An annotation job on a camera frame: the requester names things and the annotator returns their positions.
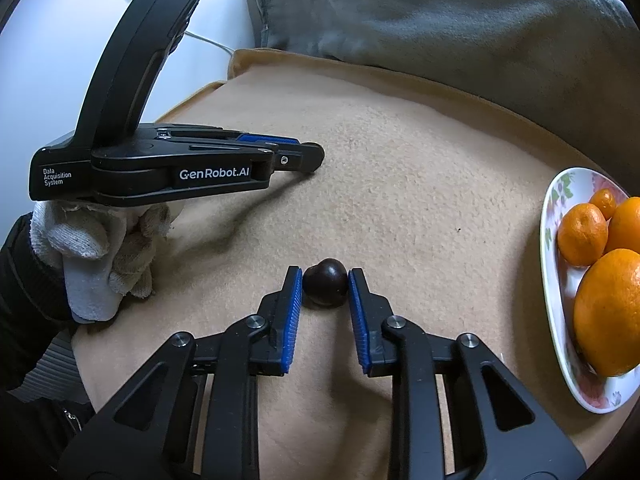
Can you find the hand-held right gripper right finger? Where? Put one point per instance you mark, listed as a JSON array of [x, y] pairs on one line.
[[359, 320]]

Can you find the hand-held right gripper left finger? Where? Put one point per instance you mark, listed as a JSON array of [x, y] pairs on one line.
[[292, 320]]

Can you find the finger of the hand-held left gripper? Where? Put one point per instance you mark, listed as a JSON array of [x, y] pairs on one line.
[[300, 160], [270, 139]]

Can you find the dark purple grape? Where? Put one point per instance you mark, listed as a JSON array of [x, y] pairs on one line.
[[324, 285]]

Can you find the white floral plate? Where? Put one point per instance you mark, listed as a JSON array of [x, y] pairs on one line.
[[555, 280]]

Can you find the medium mandarin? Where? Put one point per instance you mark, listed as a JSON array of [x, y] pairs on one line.
[[580, 235]]

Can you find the large orange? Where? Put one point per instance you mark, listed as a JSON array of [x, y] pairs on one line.
[[610, 310], [627, 225]]

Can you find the small mandarin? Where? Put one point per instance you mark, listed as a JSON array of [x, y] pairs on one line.
[[604, 202]]

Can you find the person's left forearm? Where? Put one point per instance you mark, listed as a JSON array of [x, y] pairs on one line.
[[30, 285]]

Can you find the person's left hand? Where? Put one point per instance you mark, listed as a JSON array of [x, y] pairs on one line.
[[85, 250]]

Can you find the tan fleece blanket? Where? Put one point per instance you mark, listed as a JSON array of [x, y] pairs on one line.
[[425, 210]]

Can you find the grey blanket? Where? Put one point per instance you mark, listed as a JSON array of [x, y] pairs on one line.
[[450, 25]]

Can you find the person's black jacket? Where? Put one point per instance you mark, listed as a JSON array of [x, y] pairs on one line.
[[35, 435]]

